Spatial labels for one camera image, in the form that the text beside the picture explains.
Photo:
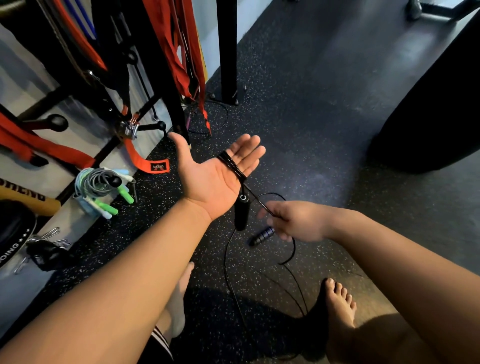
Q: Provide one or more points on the person's right hand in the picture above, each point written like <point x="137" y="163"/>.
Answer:
<point x="303" y="221"/>

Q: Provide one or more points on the person's left foot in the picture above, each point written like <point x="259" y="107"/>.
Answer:
<point x="179" y="300"/>

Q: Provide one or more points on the person's right forearm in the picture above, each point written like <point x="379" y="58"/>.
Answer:
<point x="412" y="281"/>

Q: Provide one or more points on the blue tube band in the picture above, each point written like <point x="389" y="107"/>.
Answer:
<point x="82" y="17"/>

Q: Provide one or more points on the person's left middle finger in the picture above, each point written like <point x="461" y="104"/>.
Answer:
<point x="248" y="149"/>

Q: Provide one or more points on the black metal post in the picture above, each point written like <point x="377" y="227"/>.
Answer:
<point x="227" y="52"/>

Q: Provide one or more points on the silver metal buckle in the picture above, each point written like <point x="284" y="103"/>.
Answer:
<point x="129" y="128"/>

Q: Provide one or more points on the black round pad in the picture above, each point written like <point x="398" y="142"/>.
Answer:
<point x="13" y="232"/>

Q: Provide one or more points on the person's right leg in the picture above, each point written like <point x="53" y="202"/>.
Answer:
<point x="345" y="318"/>

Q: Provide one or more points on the person's left forearm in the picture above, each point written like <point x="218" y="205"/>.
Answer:
<point x="112" y="300"/>

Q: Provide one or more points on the silver metal hooks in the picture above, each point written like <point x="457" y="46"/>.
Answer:
<point x="56" y="240"/>

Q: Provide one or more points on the black shorts with white stripes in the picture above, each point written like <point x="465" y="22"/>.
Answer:
<point x="155" y="348"/>

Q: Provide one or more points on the black wall rack frame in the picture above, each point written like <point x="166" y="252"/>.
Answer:
<point x="157" y="75"/>

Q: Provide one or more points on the person's left little finger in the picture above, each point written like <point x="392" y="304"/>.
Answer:
<point x="251" y="168"/>

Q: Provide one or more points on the yellow padded bar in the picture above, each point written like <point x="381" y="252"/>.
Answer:
<point x="26" y="197"/>

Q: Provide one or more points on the person's right thumb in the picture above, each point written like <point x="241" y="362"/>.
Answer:
<point x="270" y="209"/>

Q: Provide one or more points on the red resistance band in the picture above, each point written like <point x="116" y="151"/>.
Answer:
<point x="45" y="146"/>

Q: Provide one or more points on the black punching bag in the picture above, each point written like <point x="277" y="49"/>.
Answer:
<point x="438" y="112"/>

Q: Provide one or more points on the person's left thumb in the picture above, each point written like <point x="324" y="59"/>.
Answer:
<point x="180" y="148"/>

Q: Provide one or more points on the person's left hand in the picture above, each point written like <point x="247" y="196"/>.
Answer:
<point x="210" y="183"/>

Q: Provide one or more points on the red tube band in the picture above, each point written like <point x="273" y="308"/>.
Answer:
<point x="78" y="35"/>

